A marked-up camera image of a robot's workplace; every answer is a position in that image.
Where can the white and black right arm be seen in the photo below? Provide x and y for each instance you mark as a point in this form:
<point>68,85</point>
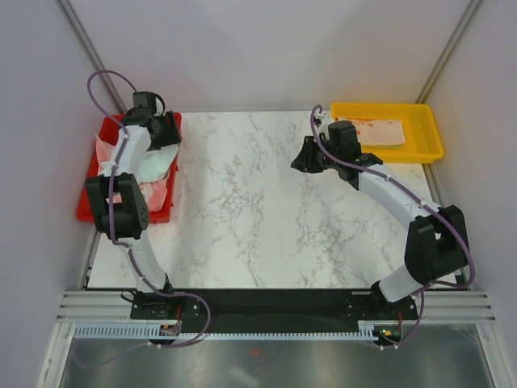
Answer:
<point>436,242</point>

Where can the mint green towel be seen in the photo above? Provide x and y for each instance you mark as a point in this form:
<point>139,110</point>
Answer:
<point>156,164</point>

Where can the left corner aluminium post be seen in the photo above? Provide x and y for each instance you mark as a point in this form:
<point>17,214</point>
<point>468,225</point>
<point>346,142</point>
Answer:
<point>66,7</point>

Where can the aluminium frame rail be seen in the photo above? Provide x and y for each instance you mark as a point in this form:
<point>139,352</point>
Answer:
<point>436,306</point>

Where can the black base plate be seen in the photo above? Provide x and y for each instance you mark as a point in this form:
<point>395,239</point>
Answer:
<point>269,310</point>

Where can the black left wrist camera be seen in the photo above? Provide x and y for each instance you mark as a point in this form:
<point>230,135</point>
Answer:
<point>149,101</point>

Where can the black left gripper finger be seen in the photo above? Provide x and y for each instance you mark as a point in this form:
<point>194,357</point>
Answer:
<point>172,133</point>
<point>158,143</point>

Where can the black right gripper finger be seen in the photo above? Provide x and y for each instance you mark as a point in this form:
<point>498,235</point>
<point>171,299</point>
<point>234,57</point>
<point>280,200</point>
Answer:
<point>307,159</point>
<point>319,165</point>

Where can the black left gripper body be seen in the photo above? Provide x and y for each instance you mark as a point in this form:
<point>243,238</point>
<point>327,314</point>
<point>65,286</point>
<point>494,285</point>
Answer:
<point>161,124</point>

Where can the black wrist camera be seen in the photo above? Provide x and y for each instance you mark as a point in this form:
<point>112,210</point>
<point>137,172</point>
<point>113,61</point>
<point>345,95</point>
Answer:
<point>149,101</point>
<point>343,137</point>

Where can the orange fox towel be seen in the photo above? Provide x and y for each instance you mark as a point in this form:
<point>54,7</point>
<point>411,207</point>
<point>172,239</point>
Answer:
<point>383,133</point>

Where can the yellow plastic bin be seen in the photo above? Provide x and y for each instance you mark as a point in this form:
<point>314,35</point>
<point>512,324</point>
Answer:
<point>423,144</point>

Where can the right corner aluminium post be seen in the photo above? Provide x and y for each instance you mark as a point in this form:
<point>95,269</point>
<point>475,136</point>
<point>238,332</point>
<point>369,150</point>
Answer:
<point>457,35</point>

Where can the corner aluminium post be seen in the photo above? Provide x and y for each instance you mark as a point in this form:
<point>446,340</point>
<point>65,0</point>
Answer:
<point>457,35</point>
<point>66,7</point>

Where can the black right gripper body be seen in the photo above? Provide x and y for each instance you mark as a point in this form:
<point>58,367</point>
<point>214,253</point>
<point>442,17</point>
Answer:
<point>328,158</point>

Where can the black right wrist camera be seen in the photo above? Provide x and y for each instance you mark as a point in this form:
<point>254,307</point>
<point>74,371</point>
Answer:
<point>343,137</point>

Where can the red plastic bin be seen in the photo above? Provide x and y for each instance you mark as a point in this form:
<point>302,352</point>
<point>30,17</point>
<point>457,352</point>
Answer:
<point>109,133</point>

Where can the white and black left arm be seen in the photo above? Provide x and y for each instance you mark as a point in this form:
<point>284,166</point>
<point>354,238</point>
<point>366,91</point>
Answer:
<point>117,204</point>

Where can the pink patterned towel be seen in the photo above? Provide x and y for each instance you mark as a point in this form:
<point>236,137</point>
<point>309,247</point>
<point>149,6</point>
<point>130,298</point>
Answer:
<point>153,193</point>

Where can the white slotted cable duct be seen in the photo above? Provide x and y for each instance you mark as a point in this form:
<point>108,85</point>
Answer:
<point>155,331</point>

